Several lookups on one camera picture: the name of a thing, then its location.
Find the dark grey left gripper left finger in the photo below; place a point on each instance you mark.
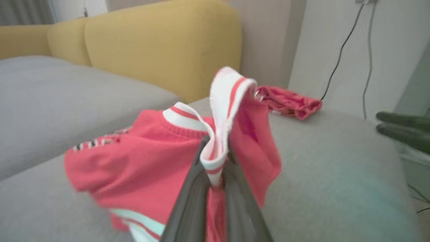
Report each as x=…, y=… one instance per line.
x=188, y=208

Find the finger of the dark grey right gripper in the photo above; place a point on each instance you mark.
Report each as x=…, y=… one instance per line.
x=406, y=120
x=406, y=137

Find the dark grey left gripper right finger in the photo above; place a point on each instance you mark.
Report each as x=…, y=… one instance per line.
x=242, y=211

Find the red jersey with lettering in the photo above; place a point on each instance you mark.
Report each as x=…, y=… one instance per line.
x=141, y=161

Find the large grey sofa seat cushion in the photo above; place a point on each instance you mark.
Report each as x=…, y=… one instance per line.
x=336, y=188

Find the red shorts with white trim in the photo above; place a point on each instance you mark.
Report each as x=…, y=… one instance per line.
x=292, y=102

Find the wide yellow sofa back cushion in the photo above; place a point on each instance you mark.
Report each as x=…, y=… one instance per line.
x=161, y=43

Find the narrow yellow sofa back cushion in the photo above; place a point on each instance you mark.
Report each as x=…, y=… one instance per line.
x=69, y=42

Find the long yellow sofa back cushion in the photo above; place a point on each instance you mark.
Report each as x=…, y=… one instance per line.
x=23, y=40

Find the grey curtain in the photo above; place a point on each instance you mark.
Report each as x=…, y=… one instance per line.
x=25, y=11

